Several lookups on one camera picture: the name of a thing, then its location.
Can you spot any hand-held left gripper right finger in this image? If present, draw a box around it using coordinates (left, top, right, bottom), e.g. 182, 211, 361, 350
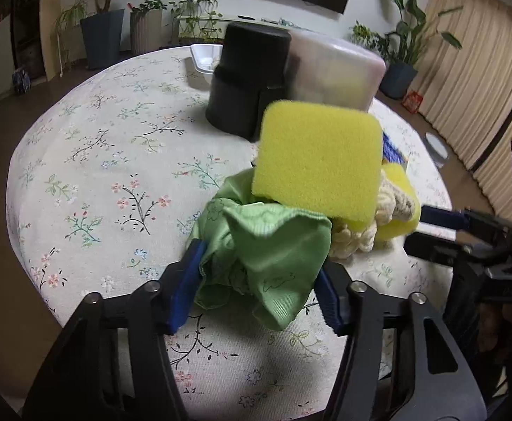
315, 264, 489, 421

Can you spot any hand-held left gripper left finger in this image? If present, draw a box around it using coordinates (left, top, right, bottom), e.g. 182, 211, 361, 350
21, 239, 208, 421

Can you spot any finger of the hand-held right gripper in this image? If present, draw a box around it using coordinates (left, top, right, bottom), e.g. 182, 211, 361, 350
420, 205, 512, 240
404, 230, 502, 269

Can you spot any yellow egg-shaped sponge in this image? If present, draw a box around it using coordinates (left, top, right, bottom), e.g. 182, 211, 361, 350
374, 165, 422, 242

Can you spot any cream knitted scrubber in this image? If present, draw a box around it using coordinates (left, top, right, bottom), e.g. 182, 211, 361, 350
328, 171, 417, 260

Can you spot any green cloth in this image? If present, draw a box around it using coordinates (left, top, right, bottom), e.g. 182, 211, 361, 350
186, 171, 333, 332

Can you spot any yellow square sponge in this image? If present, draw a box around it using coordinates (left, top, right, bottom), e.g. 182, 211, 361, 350
251, 100, 383, 225

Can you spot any translucent plastic container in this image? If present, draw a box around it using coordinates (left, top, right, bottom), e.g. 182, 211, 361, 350
282, 31, 387, 112

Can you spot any white plastic tray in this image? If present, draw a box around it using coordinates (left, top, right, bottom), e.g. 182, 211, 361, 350
190, 44, 224, 75

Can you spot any white round floor device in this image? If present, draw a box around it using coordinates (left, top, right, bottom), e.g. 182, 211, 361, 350
425, 134, 450, 161

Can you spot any red box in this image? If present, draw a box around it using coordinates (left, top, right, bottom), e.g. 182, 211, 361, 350
403, 91, 424, 113

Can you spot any beige curtain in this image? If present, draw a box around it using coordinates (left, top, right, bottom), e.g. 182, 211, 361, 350
414, 0, 512, 213

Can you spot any dark blue-grey plant pot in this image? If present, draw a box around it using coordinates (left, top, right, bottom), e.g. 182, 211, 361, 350
381, 62, 418, 100

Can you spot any floral tablecloth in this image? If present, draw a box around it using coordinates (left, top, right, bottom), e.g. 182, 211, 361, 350
6, 46, 454, 421

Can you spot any large broad-leaf plant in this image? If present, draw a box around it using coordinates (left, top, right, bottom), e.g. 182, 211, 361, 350
376, 0, 464, 67

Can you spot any small bushy trailing plant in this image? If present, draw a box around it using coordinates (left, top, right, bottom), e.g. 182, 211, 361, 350
349, 21, 389, 59

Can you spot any plant in ribbed grey pot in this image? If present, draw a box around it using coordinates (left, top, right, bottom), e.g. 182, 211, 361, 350
130, 9, 163, 55

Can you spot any white television console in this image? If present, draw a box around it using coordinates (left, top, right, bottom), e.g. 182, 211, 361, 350
234, 14, 341, 32

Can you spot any dark square plant pot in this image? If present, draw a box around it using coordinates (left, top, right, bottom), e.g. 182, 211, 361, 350
80, 9, 125, 69

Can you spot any bushy plant on stand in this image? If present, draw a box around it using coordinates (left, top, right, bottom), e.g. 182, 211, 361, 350
169, 0, 224, 45

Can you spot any small green plant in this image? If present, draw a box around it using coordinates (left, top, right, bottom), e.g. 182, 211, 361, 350
131, 0, 169, 13

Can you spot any thin drooping plant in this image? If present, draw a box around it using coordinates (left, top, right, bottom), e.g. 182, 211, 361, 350
54, 0, 91, 68

